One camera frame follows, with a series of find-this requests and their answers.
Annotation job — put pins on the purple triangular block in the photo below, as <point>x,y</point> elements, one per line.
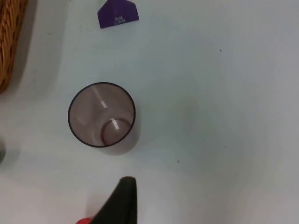
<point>118,12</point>

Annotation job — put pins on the brown wicker basket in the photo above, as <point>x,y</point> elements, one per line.
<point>9,42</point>

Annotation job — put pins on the clear cup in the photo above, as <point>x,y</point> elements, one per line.
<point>101,114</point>

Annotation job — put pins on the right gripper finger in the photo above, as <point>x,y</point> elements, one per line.
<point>123,203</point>

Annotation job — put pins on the green ball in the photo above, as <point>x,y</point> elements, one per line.
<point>1,151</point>

